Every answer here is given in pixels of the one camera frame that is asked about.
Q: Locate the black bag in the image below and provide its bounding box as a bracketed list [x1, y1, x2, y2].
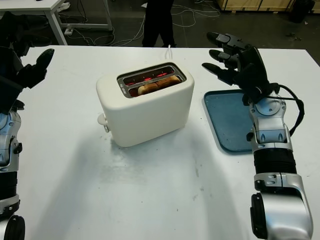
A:
[289, 0, 317, 23]

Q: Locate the browned toast slice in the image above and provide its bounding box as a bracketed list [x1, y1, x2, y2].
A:
[138, 75, 181, 97]

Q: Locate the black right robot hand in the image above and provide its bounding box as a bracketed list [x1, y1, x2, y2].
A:
[201, 31, 280, 106]

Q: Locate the blue plastic tray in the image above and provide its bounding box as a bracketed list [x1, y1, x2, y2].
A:
[202, 89, 256, 153]

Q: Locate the wooden crate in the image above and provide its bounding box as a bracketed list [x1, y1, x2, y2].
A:
[217, 0, 316, 12]

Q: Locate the white two-slot toaster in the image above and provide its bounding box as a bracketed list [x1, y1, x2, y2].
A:
[95, 61, 196, 148]

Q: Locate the white desk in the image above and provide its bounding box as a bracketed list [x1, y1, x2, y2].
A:
[0, 0, 115, 46]

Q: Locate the person in dark trousers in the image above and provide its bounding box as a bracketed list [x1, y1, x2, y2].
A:
[141, 0, 177, 48]

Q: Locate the white floor cable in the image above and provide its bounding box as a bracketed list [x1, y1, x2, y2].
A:
[72, 14, 147, 46]
[171, 4, 221, 27]

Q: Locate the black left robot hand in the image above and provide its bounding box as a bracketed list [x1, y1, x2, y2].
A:
[0, 11, 55, 89]

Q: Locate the white toaster power cord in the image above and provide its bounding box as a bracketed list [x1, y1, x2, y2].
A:
[164, 44, 175, 63]

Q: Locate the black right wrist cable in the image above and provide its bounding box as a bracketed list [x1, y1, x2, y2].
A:
[268, 83, 306, 133]

